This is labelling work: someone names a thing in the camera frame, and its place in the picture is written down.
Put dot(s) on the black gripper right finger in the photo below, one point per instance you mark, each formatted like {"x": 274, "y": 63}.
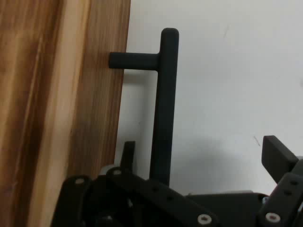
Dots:
{"x": 281, "y": 179}

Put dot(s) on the wooden cabinet door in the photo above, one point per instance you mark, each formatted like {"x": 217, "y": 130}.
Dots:
{"x": 59, "y": 106}

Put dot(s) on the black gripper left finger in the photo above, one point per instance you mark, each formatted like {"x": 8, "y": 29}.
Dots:
{"x": 132, "y": 201}

